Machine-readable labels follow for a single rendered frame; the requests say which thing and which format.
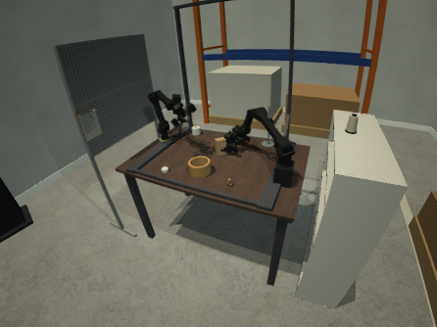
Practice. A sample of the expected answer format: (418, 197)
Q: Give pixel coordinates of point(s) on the black metal gantry frame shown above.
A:
(183, 66)

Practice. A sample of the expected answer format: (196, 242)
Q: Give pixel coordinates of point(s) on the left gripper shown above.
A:
(231, 147)

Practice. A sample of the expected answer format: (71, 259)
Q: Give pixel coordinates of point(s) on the dark grey pegboard panel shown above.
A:
(98, 67)
(121, 113)

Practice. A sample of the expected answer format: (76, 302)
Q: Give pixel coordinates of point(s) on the white ruled paper sheet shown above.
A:
(90, 125)

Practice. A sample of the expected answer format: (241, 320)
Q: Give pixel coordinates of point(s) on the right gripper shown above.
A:
(181, 115)

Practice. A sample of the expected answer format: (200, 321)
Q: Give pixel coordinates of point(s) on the brown cardboard box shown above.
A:
(219, 144)

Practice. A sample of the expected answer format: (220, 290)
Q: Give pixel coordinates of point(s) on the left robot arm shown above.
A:
(282, 144)

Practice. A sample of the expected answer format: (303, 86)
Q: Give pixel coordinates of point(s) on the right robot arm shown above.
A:
(174, 104)

